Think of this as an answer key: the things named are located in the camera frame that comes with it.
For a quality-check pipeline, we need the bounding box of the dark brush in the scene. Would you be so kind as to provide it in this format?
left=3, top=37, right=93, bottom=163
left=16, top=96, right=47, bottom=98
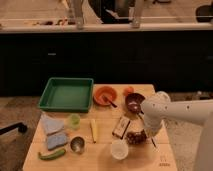
left=103, top=96, right=117, bottom=108

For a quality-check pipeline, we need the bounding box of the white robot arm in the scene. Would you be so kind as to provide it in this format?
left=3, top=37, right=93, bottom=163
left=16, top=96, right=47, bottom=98
left=140, top=91, right=213, bottom=171

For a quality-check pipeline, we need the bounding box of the orange bowl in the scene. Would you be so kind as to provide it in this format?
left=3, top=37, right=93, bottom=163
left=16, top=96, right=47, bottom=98
left=93, top=86, right=117, bottom=106

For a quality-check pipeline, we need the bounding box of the small orange fruit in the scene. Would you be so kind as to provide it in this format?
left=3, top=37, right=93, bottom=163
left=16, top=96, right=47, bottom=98
left=123, top=86, right=134, bottom=96

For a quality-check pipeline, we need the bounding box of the dark brown bowl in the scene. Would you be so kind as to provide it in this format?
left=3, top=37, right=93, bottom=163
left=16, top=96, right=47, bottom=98
left=125, top=93, right=145, bottom=114

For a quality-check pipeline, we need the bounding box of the green plastic tray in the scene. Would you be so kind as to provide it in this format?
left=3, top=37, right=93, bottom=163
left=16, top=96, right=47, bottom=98
left=38, top=77, right=94, bottom=113

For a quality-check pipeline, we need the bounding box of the yellow banana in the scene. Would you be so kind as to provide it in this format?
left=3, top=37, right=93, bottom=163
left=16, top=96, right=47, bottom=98
left=90, top=119, right=98, bottom=143

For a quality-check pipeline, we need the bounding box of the red grape bunch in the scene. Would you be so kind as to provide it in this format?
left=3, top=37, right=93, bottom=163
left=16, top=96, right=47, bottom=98
left=126, top=130, right=147, bottom=145

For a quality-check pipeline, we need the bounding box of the small metal bowl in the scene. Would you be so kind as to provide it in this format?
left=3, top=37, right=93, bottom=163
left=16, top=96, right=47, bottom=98
left=70, top=136, right=85, bottom=154

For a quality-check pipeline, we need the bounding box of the white plastic cup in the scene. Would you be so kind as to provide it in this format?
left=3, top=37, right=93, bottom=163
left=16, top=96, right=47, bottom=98
left=110, top=140, right=129, bottom=160

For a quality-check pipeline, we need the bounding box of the light blue cloth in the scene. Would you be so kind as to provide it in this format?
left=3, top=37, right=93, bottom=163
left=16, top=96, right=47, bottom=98
left=41, top=114, right=64, bottom=135

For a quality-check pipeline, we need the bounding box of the blue sponge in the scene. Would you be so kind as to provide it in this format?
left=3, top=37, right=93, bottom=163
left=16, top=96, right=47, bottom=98
left=46, top=133, right=68, bottom=150

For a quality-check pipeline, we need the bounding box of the green chili pepper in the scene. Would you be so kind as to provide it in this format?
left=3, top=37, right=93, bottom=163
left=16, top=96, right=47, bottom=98
left=38, top=148, right=66, bottom=161

